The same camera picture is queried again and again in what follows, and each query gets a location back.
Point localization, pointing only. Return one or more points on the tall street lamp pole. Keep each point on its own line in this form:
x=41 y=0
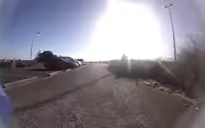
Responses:
x=172 y=33

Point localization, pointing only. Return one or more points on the curved street lamp pole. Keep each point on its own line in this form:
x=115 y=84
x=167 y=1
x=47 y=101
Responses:
x=32 y=45

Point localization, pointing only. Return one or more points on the grey paved strip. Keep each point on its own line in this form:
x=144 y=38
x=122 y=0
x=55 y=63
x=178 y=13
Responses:
x=53 y=87

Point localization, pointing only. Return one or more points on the dry brown bushes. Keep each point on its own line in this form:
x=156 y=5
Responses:
x=170 y=70

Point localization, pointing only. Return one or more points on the row of parked cars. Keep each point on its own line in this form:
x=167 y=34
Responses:
x=58 y=61

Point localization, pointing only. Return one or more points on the grey asphalt path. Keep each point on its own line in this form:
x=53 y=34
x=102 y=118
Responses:
x=100 y=103

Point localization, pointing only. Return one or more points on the pale kerb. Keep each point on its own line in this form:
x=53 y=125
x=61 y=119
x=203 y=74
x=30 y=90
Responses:
x=26 y=80

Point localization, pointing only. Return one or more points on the dark asphalt parking lot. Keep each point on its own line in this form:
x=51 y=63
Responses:
x=18 y=73

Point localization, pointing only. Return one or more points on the stony ground strip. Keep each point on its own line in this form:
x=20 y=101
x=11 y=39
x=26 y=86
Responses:
x=163 y=87

